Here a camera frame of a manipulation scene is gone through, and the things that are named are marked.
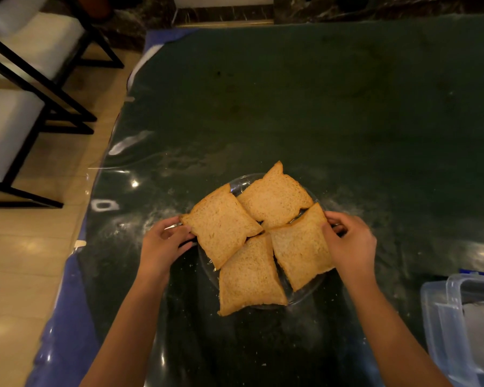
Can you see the dark green tablecloth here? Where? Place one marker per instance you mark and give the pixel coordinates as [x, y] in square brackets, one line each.
[326, 108]

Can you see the clear glass plate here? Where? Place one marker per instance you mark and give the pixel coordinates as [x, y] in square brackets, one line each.
[242, 184]

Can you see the blue table underlay cloth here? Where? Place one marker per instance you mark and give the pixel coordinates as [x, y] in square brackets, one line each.
[66, 318]

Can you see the clear plastic table cover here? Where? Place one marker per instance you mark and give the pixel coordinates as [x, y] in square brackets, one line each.
[125, 143]

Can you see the person's right hand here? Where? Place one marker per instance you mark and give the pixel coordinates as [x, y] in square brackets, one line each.
[353, 247]

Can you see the person's right forearm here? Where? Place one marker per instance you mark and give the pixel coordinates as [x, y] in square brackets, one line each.
[391, 338]

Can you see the person's right thumb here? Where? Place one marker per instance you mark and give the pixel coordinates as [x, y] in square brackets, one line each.
[330, 231]

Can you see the person's left hand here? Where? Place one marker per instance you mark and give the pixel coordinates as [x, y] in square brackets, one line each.
[157, 249]

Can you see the person's left thumb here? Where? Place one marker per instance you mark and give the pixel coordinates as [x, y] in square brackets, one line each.
[182, 235]

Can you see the clear plastic storage container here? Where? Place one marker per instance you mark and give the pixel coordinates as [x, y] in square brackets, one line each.
[439, 318]

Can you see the white cushioned black frame chair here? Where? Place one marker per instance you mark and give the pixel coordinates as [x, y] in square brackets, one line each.
[40, 40]
[6, 128]

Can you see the person's left forearm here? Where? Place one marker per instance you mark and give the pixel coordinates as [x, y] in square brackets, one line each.
[123, 338]

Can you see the brown bread slice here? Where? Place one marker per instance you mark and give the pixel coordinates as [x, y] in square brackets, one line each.
[274, 197]
[222, 225]
[300, 247]
[250, 276]

